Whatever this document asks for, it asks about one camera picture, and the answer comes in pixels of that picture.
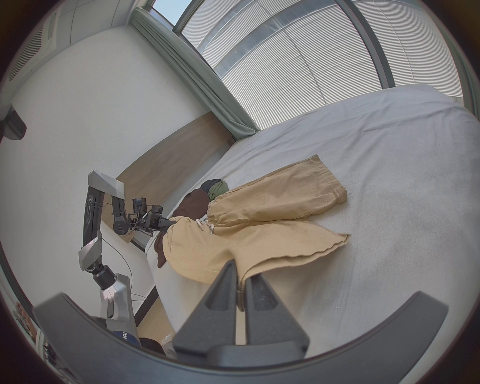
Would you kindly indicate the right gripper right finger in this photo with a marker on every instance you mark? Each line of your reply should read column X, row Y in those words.
column 277, row 326

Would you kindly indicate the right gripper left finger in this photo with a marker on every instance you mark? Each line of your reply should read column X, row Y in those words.
column 202, row 330

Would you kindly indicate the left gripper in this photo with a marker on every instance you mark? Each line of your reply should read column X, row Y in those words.
column 157, row 222

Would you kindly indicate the tan shorts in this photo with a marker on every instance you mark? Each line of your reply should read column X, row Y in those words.
column 262, row 210

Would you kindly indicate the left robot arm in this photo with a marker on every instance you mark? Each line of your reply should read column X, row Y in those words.
column 93, row 217

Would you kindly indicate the bed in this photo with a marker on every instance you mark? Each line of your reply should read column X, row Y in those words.
column 393, row 187

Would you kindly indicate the brown garment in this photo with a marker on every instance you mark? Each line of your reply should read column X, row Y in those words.
column 193, row 204

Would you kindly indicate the green garment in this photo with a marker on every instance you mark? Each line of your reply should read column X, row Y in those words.
column 219, row 189

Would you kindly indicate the grey-green curtain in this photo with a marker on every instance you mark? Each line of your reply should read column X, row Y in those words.
column 210, row 82

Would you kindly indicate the white air conditioner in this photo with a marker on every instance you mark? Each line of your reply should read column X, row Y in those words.
column 33, row 45

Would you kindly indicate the window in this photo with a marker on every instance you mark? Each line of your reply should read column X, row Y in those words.
column 300, row 56

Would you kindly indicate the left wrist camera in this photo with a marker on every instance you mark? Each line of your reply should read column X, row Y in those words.
column 156, row 209

